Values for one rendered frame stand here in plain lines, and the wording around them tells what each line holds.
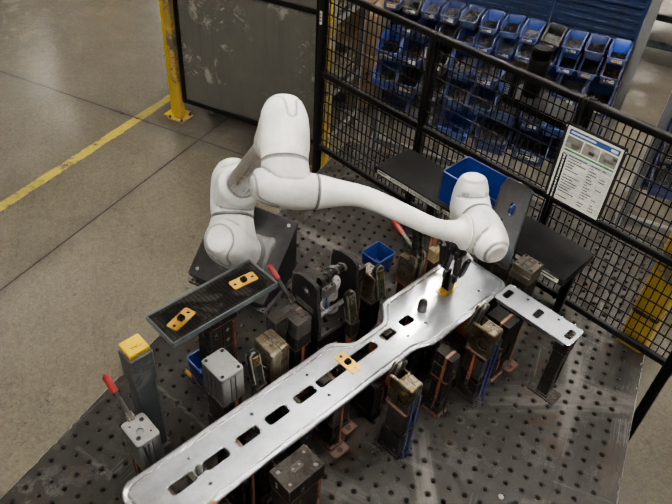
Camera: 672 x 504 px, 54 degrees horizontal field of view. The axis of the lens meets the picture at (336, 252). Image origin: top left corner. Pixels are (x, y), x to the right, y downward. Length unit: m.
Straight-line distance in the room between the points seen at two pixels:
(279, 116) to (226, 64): 2.82
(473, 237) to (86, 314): 2.31
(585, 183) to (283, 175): 1.13
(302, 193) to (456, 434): 0.97
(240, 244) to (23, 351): 1.56
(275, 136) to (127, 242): 2.30
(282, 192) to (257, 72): 2.78
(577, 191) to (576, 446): 0.87
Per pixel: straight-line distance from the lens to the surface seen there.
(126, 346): 1.85
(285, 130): 1.80
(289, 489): 1.71
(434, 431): 2.24
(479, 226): 1.83
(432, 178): 2.70
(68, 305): 3.69
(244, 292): 1.95
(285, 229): 2.50
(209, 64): 4.72
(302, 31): 4.20
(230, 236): 2.27
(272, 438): 1.82
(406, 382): 1.90
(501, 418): 2.33
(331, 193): 1.81
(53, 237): 4.13
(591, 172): 2.41
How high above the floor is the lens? 2.53
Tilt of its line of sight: 41 degrees down
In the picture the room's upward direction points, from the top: 5 degrees clockwise
